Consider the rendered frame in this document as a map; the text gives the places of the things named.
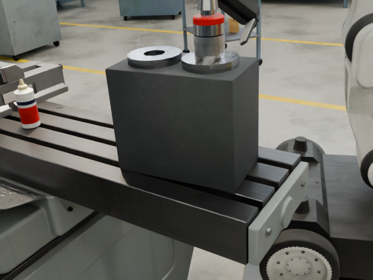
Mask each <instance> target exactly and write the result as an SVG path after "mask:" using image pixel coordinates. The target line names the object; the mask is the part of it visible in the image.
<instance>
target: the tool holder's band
mask: <svg viewBox="0 0 373 280"><path fill-rule="evenodd" d="M221 23H224V15H223V14H221V13H216V15H215V16H212V17H202V16H201V15H200V14H196V15H195V16H194V17H193V24H195V25H199V26H211V25H216V24H221Z"/></svg>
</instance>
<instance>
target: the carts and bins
mask: <svg viewBox="0 0 373 280"><path fill-rule="evenodd" d="M181 5H182V21H183V27H182V29H183V38H184V50H183V53H190V50H188V43H187V32H189V33H191V34H193V26H191V27H187V25H186V16H185V0H181ZM257 5H258V6H259V9H260V14H259V17H258V18H260V19H259V21H258V22H257V25H256V33H255V32H252V33H251V35H250V38H256V57H257V58H258V59H259V66H260V65H261V64H262V63H263V60H262V59H261V58H260V53H261V0H258V3H257ZM221 14H223V15H224V27H225V49H226V48H227V44H226V42H232V41H239V40H240V39H241V35H242V33H243V30H244V29H243V28H241V27H239V23H238V22H237V21H236V20H234V19H233V18H229V23H226V22H225V12H223V11H222V10H221Z"/></svg>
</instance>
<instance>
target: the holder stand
mask: <svg viewBox="0 0 373 280"><path fill-rule="evenodd" d="M105 74H106V79H107V86H108V93H109V100H110V107H111V112H112V120H113V127H114V134H115V141H116V146H117V153H118V161H119V168H120V169H122V170H125V171H130V172H135V173H141V174H146V175H149V176H155V177H160V178H165V179H170V180H174V181H179V182H184V183H189V184H194V185H198V186H203V187H208V188H213V189H218V190H222V191H227V192H233V193H234V192H236V190H237V189H238V188H239V186H240V185H241V183H242V182H243V180H244V179H245V177H246V176H247V175H248V173H249V172H250V170H251V169H252V167H253V166H254V164H255V163H256V161H257V160H258V148H259V59H258V58H255V57H240V56H239V54H238V53H236V52H233V51H230V50H225V57H224V58H222V59H219V60H215V61H200V60H198V59H196V58H195V54H194V52H190V53H182V52H181V49H179V48H177V47H171V46H153V47H145V48H140V49H136V50H133V51H131V52H129V53H128V54H127V58H126V59H124V60H122V61H120V62H118V63H116V64H114V65H112V66H110V67H108V68H106V69H105Z"/></svg>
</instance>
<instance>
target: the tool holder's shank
mask: <svg viewBox="0 0 373 280"><path fill-rule="evenodd" d="M218 8H219V6H218V0H198V7H197V10H200V15H201V16H202V17H212V16H215V15H216V9H218Z"/></svg>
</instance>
